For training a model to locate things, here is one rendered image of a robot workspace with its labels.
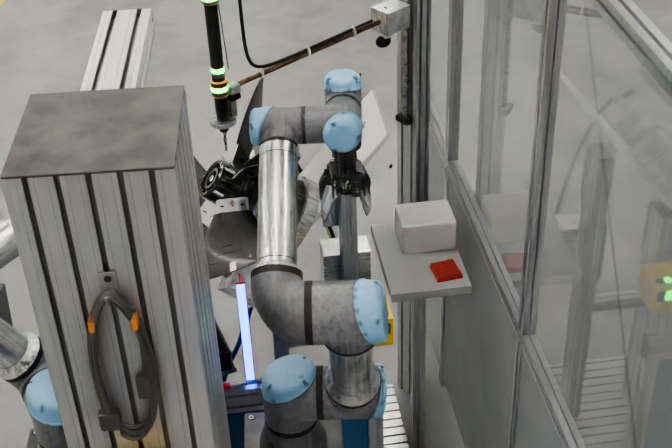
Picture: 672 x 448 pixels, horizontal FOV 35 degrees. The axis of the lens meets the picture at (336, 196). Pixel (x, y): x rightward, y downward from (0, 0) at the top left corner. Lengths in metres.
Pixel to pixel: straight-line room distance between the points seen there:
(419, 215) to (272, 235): 1.32
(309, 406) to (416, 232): 1.06
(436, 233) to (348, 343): 1.35
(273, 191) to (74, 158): 0.52
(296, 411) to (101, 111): 0.88
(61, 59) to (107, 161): 5.08
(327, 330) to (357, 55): 4.55
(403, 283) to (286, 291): 1.28
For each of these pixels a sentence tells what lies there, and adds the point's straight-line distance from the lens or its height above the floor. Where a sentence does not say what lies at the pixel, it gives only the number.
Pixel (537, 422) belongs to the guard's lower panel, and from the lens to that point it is 2.77.
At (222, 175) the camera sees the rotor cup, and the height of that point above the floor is 1.25.
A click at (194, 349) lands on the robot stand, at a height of 1.68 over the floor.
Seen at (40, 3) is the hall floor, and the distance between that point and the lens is 7.46.
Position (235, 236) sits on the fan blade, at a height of 1.18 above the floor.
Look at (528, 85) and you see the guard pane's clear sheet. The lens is 2.52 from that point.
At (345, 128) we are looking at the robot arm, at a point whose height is 1.80.
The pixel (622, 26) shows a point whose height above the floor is 2.03.
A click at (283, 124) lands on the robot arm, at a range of 2.05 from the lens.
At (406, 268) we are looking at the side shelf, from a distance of 3.19.
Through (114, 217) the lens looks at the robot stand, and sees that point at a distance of 1.57.
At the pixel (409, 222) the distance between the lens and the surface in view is 3.19.
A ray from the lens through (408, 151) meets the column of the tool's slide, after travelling 3.36.
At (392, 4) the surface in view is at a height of 1.58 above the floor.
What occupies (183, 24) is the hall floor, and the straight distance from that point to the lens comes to 6.87.
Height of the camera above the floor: 2.82
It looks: 34 degrees down
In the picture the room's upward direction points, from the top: 2 degrees counter-clockwise
